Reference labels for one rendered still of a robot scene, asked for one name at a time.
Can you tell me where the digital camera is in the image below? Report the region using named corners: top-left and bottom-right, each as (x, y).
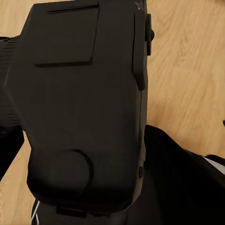
top-left (0, 0), bottom-right (155, 218)

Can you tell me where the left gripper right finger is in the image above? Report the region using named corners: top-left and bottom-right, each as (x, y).
top-left (144, 125), bottom-right (225, 225)

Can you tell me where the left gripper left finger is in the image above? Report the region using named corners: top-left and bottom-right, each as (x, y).
top-left (0, 125), bottom-right (24, 181)

